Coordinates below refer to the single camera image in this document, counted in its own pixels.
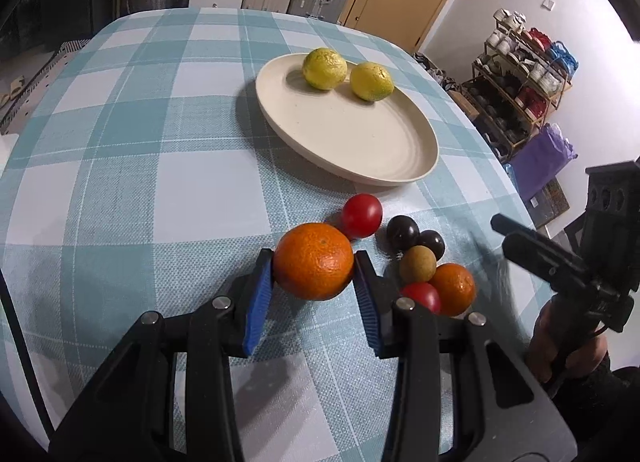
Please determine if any brown longan fruit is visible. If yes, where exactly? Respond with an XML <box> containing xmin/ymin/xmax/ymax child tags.
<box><xmin>399</xmin><ymin>245</ymin><xmax>437</xmax><ymax>284</ymax></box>

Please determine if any red cherry tomato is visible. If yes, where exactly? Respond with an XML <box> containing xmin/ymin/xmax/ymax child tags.
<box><xmin>400</xmin><ymin>282</ymin><xmax>442</xmax><ymax>315</ymax></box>
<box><xmin>341</xmin><ymin>193</ymin><xmax>383</xmax><ymax>239</ymax></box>

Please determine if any large orange mandarin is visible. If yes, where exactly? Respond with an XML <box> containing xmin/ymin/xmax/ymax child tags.
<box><xmin>272</xmin><ymin>222</ymin><xmax>354</xmax><ymax>300</ymax></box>

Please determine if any dark purple plum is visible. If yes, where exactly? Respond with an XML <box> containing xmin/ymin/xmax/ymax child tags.
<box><xmin>416</xmin><ymin>230</ymin><xmax>446</xmax><ymax>260</ymax></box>
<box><xmin>385</xmin><ymin>215</ymin><xmax>420</xmax><ymax>253</ymax></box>

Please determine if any yellow-green citrus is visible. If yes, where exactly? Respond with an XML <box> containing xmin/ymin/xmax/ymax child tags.
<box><xmin>349</xmin><ymin>62</ymin><xmax>395</xmax><ymax>102</ymax></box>
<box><xmin>302</xmin><ymin>48</ymin><xmax>348</xmax><ymax>91</ymax></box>

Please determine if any right hand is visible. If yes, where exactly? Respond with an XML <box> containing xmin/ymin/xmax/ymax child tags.
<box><xmin>525</xmin><ymin>295</ymin><xmax>608</xmax><ymax>397</ymax></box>

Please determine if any purple bag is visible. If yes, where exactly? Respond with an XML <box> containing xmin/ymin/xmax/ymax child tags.
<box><xmin>510</xmin><ymin>124</ymin><xmax>578</xmax><ymax>202</ymax></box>

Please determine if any cream round plate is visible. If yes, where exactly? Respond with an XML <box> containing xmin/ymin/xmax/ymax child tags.
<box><xmin>255</xmin><ymin>53</ymin><xmax>439</xmax><ymax>187</ymax></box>

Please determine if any teal checked tablecloth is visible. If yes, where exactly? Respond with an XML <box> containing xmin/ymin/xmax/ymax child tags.
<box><xmin>1</xmin><ymin>9</ymin><xmax>551</xmax><ymax>461</ymax></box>

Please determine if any shoe rack with shoes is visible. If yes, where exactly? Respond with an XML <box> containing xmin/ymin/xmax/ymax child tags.
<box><xmin>461</xmin><ymin>9</ymin><xmax>579</xmax><ymax>164</ymax></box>

